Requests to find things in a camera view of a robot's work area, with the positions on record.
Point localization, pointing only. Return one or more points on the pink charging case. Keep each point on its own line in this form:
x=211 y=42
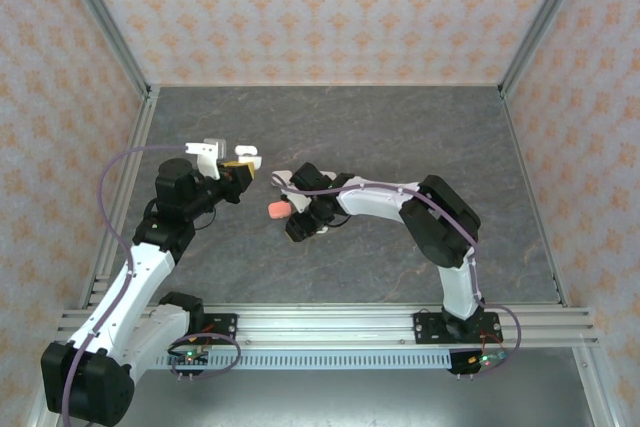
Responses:
x=277 y=210

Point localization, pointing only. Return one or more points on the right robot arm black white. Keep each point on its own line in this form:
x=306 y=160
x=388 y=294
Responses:
x=440 y=227

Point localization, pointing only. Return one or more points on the white earbud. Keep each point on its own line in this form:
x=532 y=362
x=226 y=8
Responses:
x=322 y=231

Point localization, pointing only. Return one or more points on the small controller circuit board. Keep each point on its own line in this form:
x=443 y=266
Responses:
x=189 y=357
x=487 y=358

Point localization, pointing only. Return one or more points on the grey metal panel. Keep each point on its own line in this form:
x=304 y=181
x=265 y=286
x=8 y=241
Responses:
x=325 y=399

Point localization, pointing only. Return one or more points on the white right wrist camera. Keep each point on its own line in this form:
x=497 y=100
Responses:
x=282 y=178

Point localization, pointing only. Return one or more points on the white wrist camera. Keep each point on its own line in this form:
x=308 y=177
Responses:
x=282 y=178
x=209 y=157

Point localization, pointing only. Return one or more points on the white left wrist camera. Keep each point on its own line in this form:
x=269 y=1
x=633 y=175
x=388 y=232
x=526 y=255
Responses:
x=209 y=157

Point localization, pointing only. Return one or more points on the aluminium table side rail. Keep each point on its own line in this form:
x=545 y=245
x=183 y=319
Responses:
x=520 y=147
x=137 y=147

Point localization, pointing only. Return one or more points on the aluminium mounting rail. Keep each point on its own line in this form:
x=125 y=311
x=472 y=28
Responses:
x=325 y=327

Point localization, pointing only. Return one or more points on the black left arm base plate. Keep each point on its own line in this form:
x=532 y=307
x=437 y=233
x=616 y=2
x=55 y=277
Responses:
x=222 y=327

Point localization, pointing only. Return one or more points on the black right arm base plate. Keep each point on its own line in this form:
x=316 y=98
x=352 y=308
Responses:
x=430 y=327

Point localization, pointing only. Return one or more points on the aluminium frame post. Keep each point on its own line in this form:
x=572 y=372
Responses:
x=107 y=22
x=545 y=22

